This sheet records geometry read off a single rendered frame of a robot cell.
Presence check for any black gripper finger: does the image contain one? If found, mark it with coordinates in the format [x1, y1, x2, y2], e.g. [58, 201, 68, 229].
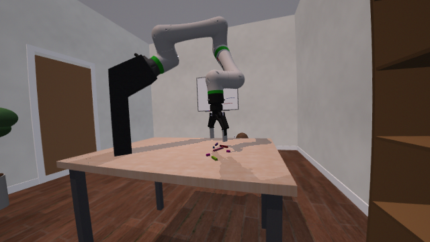
[215, 112, 229, 142]
[208, 113, 216, 138]

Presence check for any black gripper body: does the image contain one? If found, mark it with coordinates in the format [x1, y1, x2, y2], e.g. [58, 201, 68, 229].
[210, 104, 223, 118]

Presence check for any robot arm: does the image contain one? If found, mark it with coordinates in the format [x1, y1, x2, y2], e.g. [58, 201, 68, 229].
[143, 16, 245, 105]

